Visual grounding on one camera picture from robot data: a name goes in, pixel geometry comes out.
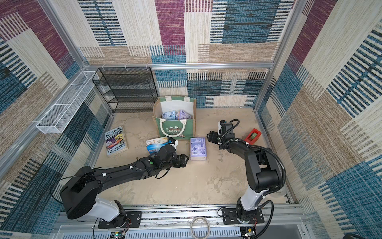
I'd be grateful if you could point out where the colourful paperback book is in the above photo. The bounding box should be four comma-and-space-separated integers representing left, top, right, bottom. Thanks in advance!
104, 126, 128, 157

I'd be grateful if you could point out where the green burlap Christmas canvas bag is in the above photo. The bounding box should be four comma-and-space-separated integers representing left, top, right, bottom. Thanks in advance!
153, 96, 197, 140

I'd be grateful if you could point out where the white cable coil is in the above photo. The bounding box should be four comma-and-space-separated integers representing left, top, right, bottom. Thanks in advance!
190, 216, 211, 239

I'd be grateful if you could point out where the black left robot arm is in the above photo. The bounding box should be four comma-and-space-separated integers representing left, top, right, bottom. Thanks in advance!
60, 144, 189, 228

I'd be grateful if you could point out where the black wire mesh shelf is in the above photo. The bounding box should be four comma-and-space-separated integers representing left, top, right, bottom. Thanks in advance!
92, 67, 159, 113

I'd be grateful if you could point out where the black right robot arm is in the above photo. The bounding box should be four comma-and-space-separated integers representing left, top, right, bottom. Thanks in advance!
207, 119, 287, 223

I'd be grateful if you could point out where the blue wave tissue pack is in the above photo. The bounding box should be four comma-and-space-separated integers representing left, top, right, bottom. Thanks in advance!
146, 137, 169, 153

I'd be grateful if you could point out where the white wire mesh basket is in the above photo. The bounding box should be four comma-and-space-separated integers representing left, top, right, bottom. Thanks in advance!
36, 71, 96, 134

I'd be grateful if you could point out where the light blue tissue pack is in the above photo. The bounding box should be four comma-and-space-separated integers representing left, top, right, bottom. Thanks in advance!
162, 111, 178, 120

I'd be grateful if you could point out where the red tape dispenser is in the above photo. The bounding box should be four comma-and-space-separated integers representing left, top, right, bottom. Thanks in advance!
244, 128, 262, 145

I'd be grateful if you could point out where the purple tissue pack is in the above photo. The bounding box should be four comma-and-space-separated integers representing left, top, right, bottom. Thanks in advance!
176, 110, 193, 120
190, 137, 207, 160

